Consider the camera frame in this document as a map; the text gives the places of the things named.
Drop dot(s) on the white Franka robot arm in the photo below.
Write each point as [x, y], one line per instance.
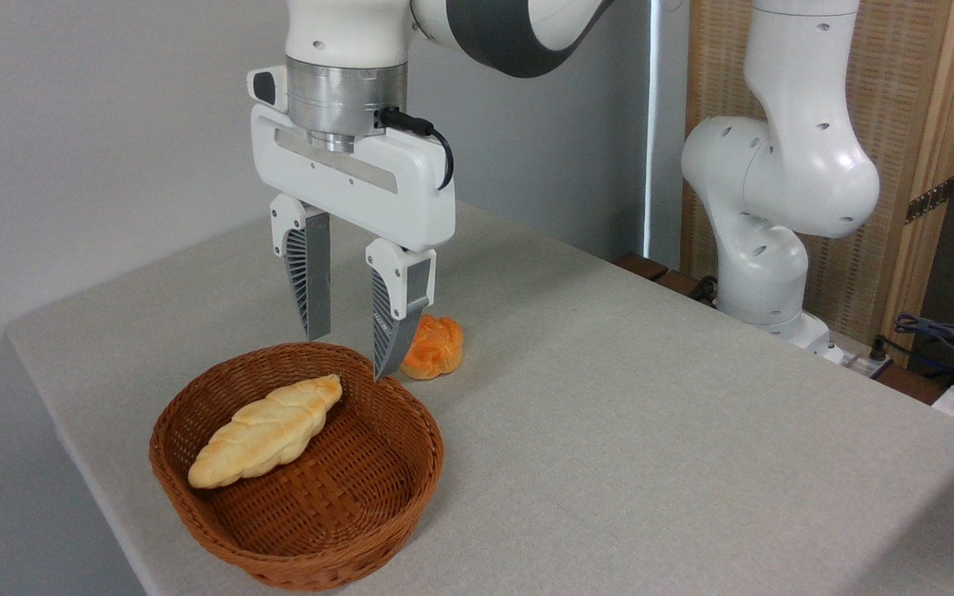
[792, 165]

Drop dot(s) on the dark brown wooden bench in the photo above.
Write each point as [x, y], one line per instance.
[651, 269]

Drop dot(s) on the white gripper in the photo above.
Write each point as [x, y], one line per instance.
[378, 190]

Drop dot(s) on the black plug at robot base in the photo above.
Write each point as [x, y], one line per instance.
[879, 348]

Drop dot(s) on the brown wicker basket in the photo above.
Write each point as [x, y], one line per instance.
[336, 513]

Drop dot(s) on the wooden woven folding screen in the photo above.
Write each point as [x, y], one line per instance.
[899, 99]

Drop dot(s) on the long braided bread loaf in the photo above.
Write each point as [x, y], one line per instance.
[266, 434]

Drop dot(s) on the dark metal screen hinge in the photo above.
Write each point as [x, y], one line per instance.
[931, 199]

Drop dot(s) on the round orange bread roll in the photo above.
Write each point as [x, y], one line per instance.
[440, 348]

